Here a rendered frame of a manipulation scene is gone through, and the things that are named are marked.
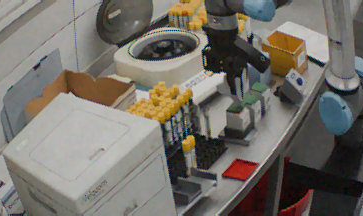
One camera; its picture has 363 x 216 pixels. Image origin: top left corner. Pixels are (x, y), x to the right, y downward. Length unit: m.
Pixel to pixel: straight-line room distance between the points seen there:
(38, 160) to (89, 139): 0.14
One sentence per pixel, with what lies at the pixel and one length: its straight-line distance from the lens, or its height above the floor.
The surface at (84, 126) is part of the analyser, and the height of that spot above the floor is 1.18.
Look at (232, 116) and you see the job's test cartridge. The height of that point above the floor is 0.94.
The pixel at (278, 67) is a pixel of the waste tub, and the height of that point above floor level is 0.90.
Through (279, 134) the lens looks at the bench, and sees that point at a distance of 1.56.
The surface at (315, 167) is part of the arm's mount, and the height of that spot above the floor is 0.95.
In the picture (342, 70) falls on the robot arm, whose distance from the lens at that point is 1.16.
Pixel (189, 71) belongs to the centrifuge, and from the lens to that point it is 1.70.
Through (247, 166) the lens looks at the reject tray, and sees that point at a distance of 1.46.
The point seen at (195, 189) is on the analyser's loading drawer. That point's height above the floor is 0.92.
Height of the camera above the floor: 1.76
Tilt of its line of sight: 31 degrees down
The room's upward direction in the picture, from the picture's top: 7 degrees counter-clockwise
